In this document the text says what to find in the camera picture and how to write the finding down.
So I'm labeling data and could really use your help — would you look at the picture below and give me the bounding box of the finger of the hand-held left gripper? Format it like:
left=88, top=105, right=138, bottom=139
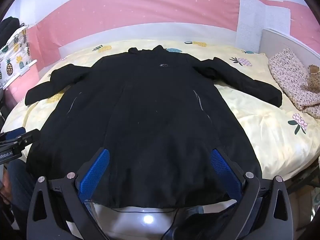
left=14, top=129, right=41, bottom=153
left=0, top=127, right=27, bottom=142

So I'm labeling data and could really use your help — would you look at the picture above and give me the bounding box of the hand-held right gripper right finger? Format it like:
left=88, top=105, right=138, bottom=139
left=211, top=148, right=296, bottom=240

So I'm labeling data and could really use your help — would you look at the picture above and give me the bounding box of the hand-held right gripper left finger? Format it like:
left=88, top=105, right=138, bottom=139
left=26, top=148, right=110, bottom=240

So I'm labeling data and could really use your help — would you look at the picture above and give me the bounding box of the black coat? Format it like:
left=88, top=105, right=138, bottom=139
left=25, top=44, right=283, bottom=209

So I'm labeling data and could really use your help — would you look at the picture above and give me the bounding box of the person's leg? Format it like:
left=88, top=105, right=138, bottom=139
left=5, top=159, right=36, bottom=220

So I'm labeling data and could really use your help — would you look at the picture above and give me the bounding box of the yellow pineapple print bed sheet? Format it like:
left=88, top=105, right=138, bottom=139
left=0, top=39, right=320, bottom=190

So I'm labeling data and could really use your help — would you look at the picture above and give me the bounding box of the white pineapple print cloth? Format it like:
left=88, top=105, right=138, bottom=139
left=0, top=26, right=32, bottom=88

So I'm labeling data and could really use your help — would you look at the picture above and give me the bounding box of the dark cloth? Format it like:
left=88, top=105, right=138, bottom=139
left=0, top=16, right=21, bottom=53

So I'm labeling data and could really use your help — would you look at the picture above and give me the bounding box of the floral print pillow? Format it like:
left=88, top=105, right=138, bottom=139
left=269, top=47, right=320, bottom=119

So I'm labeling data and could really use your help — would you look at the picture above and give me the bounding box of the beige fabric object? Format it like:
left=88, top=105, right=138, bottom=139
left=307, top=64, right=320, bottom=88

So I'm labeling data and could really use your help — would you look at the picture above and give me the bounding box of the white headboard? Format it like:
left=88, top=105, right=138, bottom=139
left=260, top=27, right=320, bottom=68

